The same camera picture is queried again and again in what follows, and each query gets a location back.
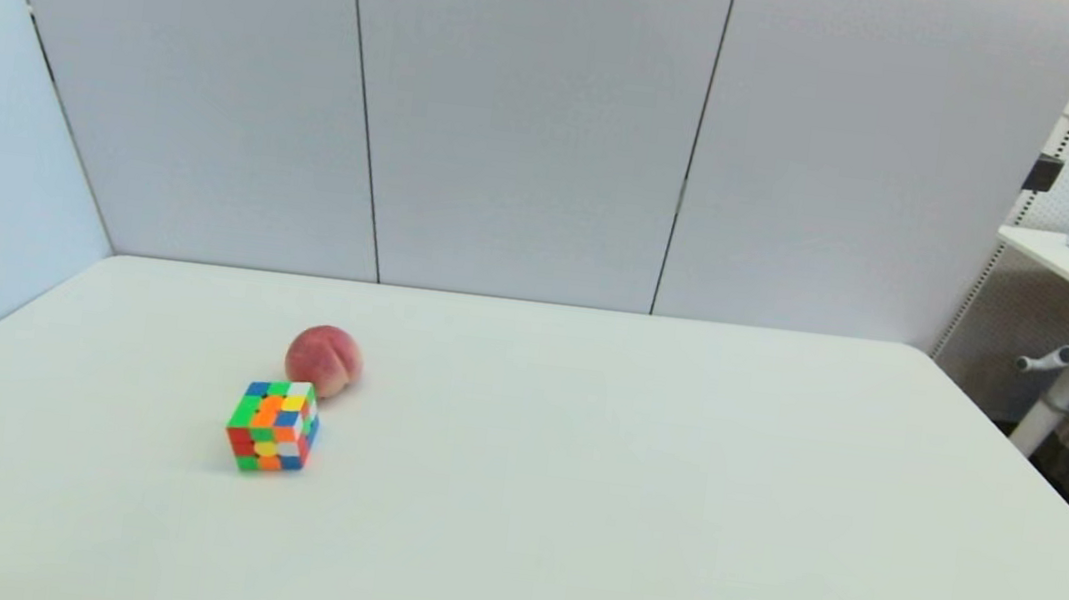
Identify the pink peach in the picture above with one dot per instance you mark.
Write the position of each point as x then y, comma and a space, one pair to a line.
327, 357

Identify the black clip on panel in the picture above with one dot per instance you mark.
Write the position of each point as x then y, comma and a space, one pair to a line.
1043, 174

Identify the multicoloured rubiks cube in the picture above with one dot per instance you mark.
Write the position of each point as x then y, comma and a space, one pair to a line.
271, 426

